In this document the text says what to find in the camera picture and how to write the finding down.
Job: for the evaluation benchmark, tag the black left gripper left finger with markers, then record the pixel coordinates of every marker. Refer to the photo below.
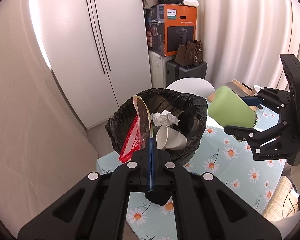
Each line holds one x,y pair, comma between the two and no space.
95,208

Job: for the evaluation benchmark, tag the brown handbag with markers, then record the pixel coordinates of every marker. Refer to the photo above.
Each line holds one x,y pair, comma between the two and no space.
191,53

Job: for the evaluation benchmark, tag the green sponge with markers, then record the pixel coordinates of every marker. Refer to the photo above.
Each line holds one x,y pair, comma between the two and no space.
228,109

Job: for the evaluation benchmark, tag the orange Philips box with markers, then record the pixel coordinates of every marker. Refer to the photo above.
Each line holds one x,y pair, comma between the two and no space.
168,26

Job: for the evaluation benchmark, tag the white mug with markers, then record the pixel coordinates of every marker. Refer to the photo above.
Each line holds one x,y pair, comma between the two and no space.
256,89

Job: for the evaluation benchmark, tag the kitchen cleaver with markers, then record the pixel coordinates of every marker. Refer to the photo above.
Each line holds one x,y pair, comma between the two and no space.
239,88

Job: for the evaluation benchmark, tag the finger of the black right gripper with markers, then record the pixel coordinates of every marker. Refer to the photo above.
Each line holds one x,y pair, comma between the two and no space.
247,131
273,99

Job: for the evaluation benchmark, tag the crumpled white tissue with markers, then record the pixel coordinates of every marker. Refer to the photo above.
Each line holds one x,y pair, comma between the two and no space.
165,118

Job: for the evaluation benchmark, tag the wooden cutting board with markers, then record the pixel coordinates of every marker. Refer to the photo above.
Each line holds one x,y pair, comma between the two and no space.
212,96

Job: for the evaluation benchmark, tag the red snack wrapper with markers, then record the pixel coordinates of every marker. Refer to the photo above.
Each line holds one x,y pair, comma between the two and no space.
140,129

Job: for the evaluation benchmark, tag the daisy print tablecloth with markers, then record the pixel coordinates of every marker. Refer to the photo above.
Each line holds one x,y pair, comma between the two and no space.
230,161

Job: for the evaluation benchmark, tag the black suitcase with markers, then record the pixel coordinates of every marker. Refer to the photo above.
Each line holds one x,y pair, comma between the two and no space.
175,71

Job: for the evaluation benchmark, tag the black trash bag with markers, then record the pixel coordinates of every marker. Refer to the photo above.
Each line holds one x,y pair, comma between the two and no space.
184,112

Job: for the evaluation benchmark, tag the white case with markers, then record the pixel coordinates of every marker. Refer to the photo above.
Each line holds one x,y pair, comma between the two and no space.
192,3

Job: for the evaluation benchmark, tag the black cloth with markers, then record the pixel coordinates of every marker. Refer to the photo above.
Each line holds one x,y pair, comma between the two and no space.
160,198

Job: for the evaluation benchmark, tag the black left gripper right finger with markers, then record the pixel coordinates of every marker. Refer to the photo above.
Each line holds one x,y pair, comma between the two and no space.
205,208

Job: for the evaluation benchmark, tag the white paper cup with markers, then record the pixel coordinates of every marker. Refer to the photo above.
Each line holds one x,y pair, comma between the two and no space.
170,139

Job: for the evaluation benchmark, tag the white curtain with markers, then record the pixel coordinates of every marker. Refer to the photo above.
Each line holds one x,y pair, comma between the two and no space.
243,40

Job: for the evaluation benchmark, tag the white radiator cabinet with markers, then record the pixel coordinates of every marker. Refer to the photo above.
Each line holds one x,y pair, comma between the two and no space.
158,69

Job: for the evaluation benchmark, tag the white chair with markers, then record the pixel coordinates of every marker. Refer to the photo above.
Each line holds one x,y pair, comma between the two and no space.
193,85

